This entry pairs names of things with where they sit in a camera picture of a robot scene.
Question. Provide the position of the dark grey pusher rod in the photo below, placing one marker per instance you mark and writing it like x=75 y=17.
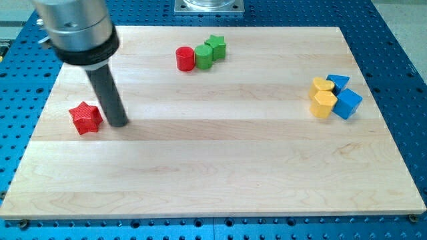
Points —
x=108 y=96

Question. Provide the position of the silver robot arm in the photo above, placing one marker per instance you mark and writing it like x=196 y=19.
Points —
x=82 y=34

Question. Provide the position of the red star block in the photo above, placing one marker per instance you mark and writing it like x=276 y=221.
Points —
x=86 y=118

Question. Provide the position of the green star block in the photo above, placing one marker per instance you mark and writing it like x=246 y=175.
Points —
x=218 y=45

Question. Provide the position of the red cylinder block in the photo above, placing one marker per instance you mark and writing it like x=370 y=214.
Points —
x=185 y=58

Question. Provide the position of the green cylinder block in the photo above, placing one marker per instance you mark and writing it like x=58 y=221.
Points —
x=203 y=57

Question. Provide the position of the wooden board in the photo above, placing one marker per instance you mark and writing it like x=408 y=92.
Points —
x=235 y=140

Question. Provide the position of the yellow heart block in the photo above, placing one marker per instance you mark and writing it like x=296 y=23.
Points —
x=320 y=84

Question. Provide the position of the yellow hexagon block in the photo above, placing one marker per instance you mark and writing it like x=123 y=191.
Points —
x=322 y=104

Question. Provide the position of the blue triangle block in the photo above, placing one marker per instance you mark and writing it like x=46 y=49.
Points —
x=340 y=82

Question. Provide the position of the blue cube block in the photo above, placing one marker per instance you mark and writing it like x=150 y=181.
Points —
x=347 y=103

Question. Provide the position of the blue perforated table plate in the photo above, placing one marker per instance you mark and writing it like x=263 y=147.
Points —
x=377 y=33

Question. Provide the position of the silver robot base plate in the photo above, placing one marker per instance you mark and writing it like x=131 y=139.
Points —
x=208 y=6

